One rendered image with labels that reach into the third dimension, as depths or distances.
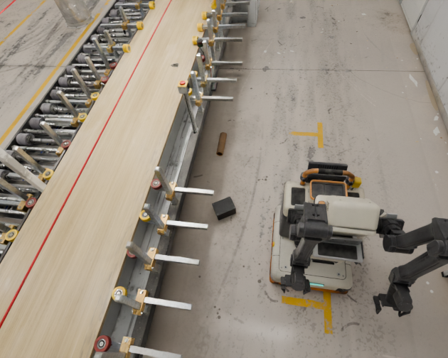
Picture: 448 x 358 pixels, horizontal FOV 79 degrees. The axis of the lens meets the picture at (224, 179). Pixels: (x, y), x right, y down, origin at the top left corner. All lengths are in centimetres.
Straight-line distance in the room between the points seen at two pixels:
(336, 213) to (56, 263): 167
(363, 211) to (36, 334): 181
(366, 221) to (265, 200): 162
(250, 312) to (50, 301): 146
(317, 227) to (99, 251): 139
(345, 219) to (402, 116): 275
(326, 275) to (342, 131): 182
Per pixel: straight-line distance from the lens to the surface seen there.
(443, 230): 113
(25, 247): 224
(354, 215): 133
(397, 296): 146
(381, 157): 342
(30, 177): 233
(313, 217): 99
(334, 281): 236
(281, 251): 235
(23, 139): 302
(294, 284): 134
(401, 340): 274
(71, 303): 192
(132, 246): 154
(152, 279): 196
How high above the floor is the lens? 250
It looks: 57 degrees down
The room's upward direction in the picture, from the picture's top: 10 degrees counter-clockwise
